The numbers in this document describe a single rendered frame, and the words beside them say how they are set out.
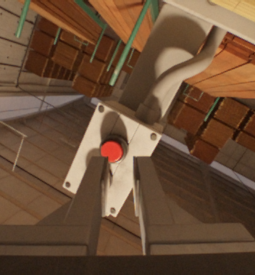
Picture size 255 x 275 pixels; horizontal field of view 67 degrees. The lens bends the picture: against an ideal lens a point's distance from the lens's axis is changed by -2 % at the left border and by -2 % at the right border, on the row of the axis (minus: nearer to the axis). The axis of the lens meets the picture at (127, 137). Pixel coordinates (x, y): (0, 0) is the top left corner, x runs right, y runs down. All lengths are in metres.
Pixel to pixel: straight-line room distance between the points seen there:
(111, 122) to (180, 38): 0.13
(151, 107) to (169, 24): 0.10
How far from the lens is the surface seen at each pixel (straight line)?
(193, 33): 0.26
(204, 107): 9.34
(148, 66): 0.25
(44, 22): 11.45
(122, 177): 0.22
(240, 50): 1.68
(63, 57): 10.55
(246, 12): 0.25
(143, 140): 0.20
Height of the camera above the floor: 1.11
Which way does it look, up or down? 16 degrees up
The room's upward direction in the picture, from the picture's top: 153 degrees counter-clockwise
